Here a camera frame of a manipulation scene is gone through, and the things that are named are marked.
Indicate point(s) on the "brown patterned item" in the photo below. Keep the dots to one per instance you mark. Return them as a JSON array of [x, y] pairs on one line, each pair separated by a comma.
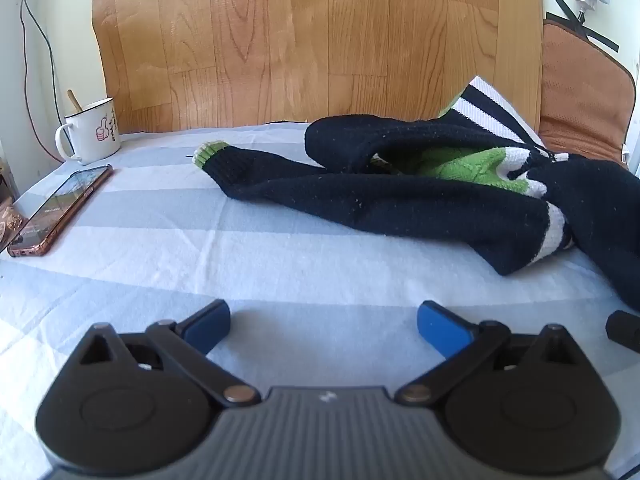
[[9, 222]]

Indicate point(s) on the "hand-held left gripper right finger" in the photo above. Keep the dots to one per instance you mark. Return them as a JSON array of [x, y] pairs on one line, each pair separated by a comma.
[[440, 325]]

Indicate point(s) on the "smartphone in rose gold case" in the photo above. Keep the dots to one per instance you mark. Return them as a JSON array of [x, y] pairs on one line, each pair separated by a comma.
[[60, 205]]

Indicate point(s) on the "brown perforated cushion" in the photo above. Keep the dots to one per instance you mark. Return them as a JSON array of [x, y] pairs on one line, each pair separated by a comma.
[[580, 90]]

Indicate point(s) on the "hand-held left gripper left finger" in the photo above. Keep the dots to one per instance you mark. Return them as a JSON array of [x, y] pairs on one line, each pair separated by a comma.
[[207, 322]]

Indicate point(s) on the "wood grain wall sheet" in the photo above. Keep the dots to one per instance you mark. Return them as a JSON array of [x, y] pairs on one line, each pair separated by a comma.
[[300, 35]]

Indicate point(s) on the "wooden spoon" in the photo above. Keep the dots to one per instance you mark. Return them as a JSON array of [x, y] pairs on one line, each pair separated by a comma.
[[74, 100]]

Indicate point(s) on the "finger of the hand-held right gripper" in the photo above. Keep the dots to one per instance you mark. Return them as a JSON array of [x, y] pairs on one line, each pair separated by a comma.
[[622, 330]]

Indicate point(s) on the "white enamel mug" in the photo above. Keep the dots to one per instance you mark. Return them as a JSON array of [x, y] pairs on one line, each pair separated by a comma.
[[95, 132]]

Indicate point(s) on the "black tape strip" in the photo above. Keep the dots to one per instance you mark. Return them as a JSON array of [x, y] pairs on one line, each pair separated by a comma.
[[567, 7], [595, 39]]

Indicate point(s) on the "navy green white knit sweater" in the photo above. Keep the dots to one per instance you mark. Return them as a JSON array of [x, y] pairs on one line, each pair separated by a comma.
[[425, 210]]

